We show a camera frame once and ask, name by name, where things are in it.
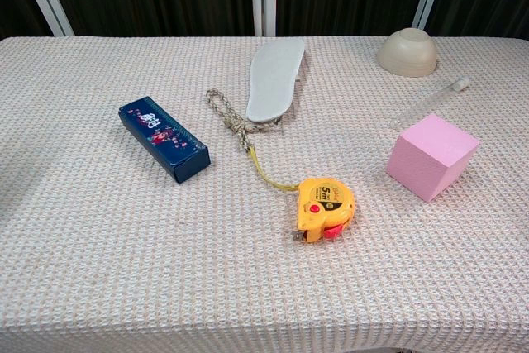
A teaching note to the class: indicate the blue glasses case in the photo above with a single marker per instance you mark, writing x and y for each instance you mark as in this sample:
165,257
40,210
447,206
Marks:
165,138

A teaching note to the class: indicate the yellow tape measure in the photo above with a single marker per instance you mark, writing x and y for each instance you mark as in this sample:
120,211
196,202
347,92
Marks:
326,208

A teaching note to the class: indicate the beige bowl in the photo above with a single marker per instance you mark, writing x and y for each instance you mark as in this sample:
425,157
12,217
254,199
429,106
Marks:
407,55

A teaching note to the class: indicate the clear plastic test tube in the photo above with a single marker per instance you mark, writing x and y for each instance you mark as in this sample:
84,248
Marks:
430,101

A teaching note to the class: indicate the white woven tablecloth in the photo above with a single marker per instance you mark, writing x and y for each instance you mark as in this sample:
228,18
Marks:
124,266

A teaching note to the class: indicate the white shoe insole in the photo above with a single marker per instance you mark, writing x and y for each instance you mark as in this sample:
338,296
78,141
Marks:
273,80

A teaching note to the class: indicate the pink foam cube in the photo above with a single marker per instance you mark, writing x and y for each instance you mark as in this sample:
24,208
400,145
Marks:
430,158

